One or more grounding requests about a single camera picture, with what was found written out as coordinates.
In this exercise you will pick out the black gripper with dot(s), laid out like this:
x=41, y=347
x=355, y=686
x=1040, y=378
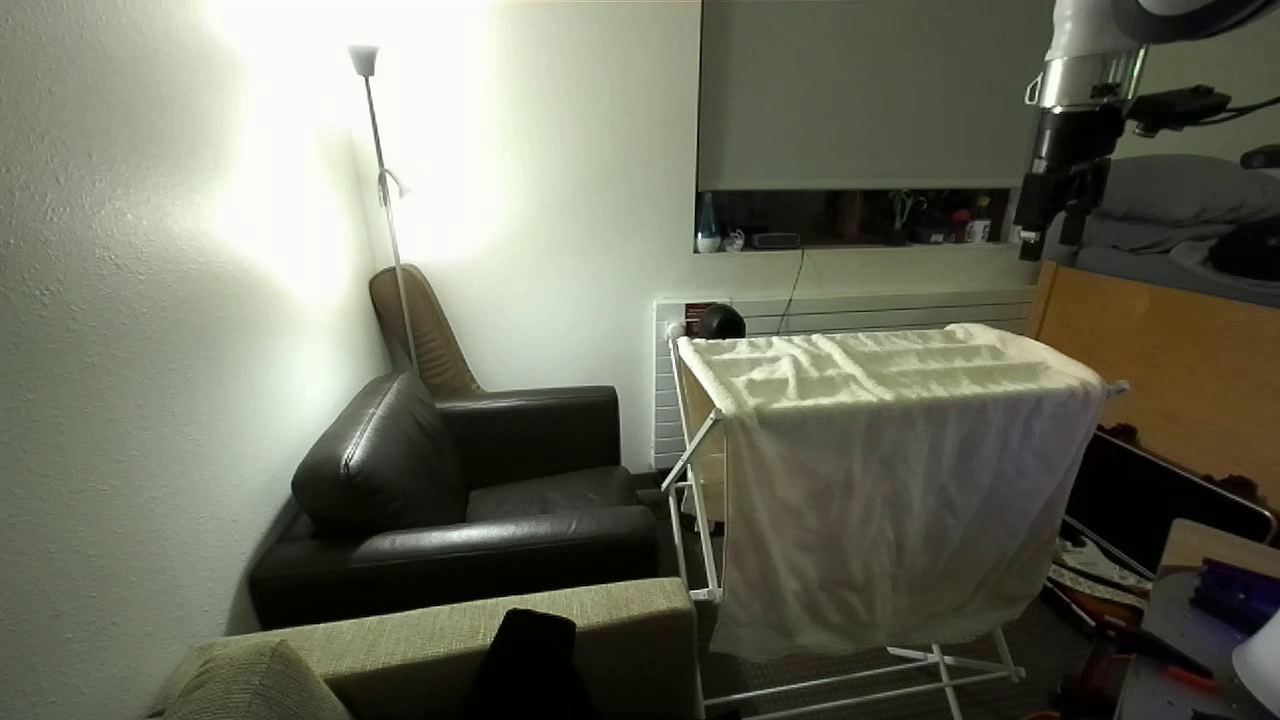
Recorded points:
x=1079, y=154

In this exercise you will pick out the white terry towel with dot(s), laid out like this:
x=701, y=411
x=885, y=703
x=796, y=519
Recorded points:
x=883, y=494

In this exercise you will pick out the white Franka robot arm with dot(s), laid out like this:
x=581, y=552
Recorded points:
x=1147, y=34

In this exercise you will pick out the olive green fabric couch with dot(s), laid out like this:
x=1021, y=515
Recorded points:
x=400, y=640

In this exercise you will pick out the grey bed mattress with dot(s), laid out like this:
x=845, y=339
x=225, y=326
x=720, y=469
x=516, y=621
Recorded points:
x=1132, y=255

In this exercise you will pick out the grey pillow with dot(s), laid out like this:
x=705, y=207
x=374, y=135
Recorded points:
x=1184, y=189

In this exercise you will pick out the orange wooden bed board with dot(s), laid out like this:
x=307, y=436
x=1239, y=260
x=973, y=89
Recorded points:
x=1172, y=375

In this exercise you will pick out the black item on bed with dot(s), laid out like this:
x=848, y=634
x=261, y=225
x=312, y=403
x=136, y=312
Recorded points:
x=1251, y=249

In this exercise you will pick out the black flat panel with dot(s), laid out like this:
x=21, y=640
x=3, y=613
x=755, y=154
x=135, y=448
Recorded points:
x=1147, y=502

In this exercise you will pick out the black rounded object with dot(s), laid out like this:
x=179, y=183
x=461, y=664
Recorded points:
x=712, y=322

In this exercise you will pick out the white papers pile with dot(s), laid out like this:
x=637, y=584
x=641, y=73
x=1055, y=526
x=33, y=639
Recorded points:
x=1086, y=573

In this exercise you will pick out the brown cardboard box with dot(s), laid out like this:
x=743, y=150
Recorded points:
x=1202, y=541

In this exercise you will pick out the white metal drying rack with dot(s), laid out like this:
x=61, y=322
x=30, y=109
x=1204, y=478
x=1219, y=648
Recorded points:
x=688, y=452

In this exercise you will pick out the blue purple item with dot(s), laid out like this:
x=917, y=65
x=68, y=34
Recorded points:
x=1242, y=599

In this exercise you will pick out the white rounded object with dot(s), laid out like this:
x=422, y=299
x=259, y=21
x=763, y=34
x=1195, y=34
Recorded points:
x=1261, y=664

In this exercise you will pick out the white floor lamp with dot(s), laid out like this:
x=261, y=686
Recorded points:
x=376, y=135

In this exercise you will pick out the black leather armchair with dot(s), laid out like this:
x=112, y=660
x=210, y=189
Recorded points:
x=400, y=466

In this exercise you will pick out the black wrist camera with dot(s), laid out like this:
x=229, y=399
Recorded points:
x=1180, y=106

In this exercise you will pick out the wall-mounted dark screen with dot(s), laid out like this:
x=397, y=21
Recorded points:
x=854, y=94

